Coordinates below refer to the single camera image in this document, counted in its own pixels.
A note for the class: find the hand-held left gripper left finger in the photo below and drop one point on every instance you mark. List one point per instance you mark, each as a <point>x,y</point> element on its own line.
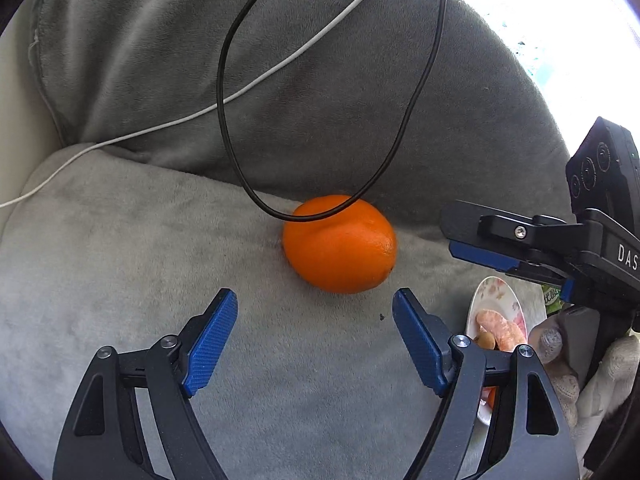
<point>210,345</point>

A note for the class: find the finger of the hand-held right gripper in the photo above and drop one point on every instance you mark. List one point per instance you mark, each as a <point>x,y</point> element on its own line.
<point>542,275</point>
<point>500,232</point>

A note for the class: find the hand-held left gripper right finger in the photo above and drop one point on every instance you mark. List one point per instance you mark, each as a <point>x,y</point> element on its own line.
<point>420,345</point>

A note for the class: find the white floral plate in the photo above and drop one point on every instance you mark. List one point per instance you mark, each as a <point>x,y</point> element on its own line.
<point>492,292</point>

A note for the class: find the small brown longan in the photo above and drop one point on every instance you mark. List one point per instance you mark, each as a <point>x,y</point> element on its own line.
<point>484,341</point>

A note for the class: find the peeled tangerine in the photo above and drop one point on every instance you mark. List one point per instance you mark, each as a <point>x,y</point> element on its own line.
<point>502,331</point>

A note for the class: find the large orange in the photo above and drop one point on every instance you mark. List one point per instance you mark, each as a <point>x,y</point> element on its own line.
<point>340,247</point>

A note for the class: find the person's right hand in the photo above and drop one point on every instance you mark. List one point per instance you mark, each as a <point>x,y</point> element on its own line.
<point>612,375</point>

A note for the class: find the green packet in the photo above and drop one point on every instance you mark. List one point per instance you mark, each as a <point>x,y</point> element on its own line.
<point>552,296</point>

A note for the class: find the stemless tangerine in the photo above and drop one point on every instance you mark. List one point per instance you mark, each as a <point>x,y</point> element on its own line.
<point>490,396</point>

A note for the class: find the grey sofa cushion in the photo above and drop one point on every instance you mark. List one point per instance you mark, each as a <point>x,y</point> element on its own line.
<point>150,240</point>

